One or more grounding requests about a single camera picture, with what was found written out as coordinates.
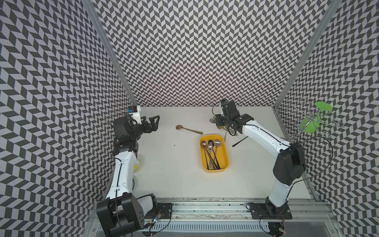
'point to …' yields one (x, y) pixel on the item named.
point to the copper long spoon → (204, 145)
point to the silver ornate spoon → (210, 149)
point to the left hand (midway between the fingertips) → (152, 117)
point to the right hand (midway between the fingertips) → (220, 119)
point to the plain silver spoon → (217, 142)
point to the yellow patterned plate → (137, 165)
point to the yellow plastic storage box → (222, 153)
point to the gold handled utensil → (180, 127)
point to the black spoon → (216, 165)
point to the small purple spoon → (211, 141)
